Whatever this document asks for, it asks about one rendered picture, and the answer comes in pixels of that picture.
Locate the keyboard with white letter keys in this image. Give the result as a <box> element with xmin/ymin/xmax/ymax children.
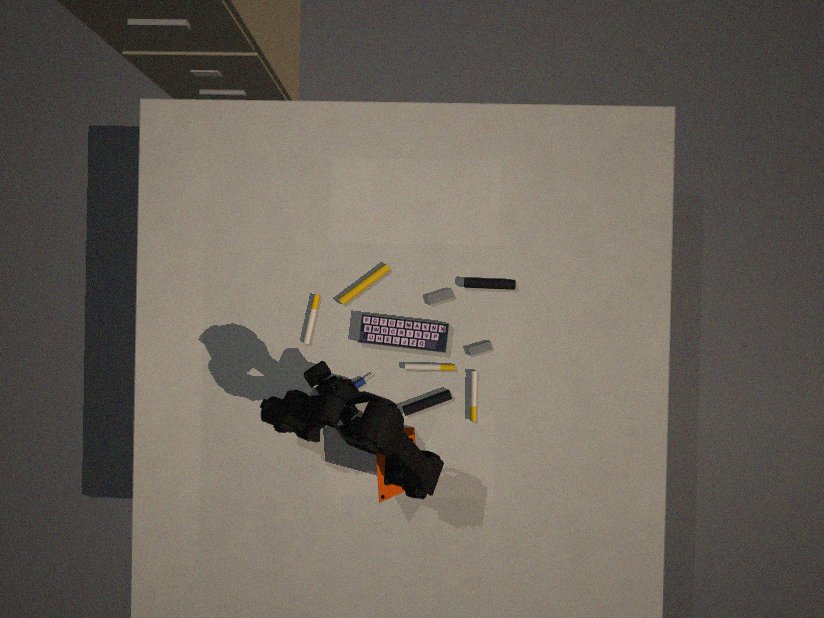
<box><xmin>357</xmin><ymin>313</ymin><xmax>450</xmax><ymax>353</ymax></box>

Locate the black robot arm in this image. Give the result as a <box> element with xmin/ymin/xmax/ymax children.
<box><xmin>260</xmin><ymin>377</ymin><xmax>444</xmax><ymax>500</ymax></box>

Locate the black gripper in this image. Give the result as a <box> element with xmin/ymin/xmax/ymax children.
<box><xmin>303</xmin><ymin>361</ymin><xmax>361</xmax><ymax>439</ymax></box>

